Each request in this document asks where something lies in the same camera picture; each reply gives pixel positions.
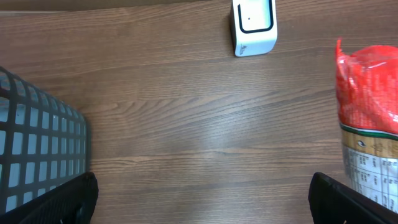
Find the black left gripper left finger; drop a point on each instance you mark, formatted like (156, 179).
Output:
(73, 202)

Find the dark grey plastic basket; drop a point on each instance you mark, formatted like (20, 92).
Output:
(44, 142)

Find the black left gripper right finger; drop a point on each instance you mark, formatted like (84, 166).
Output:
(333, 202)

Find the orange noodle packet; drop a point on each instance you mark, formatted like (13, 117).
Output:
(366, 91)

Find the white barcode scanner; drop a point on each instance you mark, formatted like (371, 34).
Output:
(253, 26)

